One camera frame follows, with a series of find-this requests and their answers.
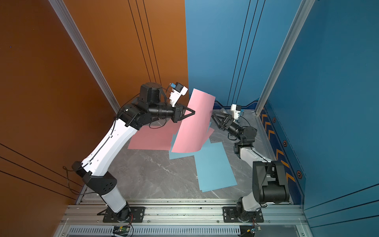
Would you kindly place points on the left aluminium corner post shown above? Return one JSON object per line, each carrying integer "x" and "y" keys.
{"x": 70, "y": 26}

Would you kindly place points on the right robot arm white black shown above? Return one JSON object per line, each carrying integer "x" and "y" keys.
{"x": 269, "y": 184}

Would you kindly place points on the light blue paper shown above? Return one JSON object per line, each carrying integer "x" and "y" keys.
{"x": 177, "y": 154}
{"x": 213, "y": 167}

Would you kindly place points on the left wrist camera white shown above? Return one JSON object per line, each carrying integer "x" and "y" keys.
{"x": 178, "y": 90}

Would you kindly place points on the green circuit board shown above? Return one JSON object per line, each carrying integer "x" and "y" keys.
{"x": 249, "y": 231}
{"x": 121, "y": 231}

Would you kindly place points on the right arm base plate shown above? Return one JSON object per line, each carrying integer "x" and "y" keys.
{"x": 232, "y": 214}

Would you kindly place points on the aluminium corner post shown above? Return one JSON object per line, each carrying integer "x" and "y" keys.
{"x": 70, "y": 26}
{"x": 291, "y": 37}

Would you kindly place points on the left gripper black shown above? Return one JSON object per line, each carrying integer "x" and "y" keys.
{"x": 176, "y": 112}

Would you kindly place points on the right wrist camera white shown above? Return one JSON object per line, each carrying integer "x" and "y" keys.
{"x": 236, "y": 111}

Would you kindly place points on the right aluminium corner post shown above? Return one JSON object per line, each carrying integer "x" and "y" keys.
{"x": 291, "y": 37}

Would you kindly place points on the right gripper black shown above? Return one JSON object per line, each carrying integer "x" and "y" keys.
{"x": 228, "y": 126}

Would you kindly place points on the left green circuit board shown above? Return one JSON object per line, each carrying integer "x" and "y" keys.
{"x": 121, "y": 231}

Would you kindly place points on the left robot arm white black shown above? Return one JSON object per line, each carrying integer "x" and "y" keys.
{"x": 94, "y": 169}

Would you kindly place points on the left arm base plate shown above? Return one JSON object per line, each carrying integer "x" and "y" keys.
{"x": 136, "y": 214}

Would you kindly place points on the pink paper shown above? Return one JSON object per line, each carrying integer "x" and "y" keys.
{"x": 154, "y": 138}
{"x": 192, "y": 132}

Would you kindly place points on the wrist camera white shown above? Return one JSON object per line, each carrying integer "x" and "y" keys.
{"x": 178, "y": 90}
{"x": 236, "y": 111}

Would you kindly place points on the right green circuit board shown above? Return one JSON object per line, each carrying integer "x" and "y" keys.
{"x": 249, "y": 231}

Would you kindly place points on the aluminium rail frame front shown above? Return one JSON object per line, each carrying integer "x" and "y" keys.
{"x": 182, "y": 218}

